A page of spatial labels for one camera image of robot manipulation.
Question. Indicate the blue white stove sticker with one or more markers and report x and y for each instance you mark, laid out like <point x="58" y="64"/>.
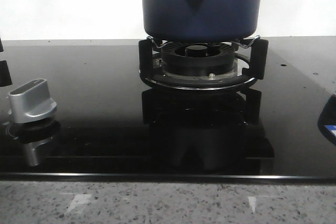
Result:
<point x="331" y="129"/>

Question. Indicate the blue cooking pot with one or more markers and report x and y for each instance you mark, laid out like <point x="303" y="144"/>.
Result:
<point x="200" y="20"/>

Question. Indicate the black pan support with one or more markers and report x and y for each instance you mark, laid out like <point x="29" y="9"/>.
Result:
<point x="248" y="68"/>
<point x="5" y="78"/>

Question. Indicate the right black pan support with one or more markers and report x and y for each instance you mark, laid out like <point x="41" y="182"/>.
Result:
<point x="248" y="68"/>

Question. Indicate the metal wire pot trivet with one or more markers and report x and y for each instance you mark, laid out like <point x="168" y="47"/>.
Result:
<point x="244" y="43"/>

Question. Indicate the right black burner head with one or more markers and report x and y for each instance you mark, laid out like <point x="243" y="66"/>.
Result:
<point x="198" y="59"/>

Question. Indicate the silver stove knob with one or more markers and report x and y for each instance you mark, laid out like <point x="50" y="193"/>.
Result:
<point x="31" y="102"/>

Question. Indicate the black glass gas stove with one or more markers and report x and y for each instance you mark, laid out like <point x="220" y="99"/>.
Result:
<point x="110" y="126"/>

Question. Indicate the left black pan support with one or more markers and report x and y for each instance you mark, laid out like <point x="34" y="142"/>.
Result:
<point x="5" y="78"/>

